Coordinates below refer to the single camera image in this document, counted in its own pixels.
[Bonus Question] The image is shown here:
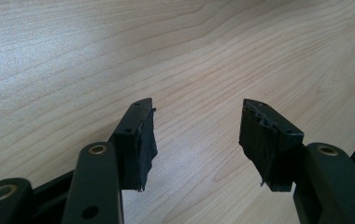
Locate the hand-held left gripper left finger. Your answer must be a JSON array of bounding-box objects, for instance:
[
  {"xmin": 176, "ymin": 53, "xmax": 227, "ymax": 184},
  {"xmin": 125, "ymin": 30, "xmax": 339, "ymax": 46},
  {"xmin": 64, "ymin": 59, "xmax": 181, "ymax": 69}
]
[{"xmin": 107, "ymin": 97, "xmax": 159, "ymax": 192}]

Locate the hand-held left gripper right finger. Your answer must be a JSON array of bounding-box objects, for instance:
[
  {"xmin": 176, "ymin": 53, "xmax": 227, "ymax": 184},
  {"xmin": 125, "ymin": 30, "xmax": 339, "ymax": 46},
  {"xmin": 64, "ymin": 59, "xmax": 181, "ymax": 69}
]
[{"xmin": 238, "ymin": 98, "xmax": 305, "ymax": 193}]

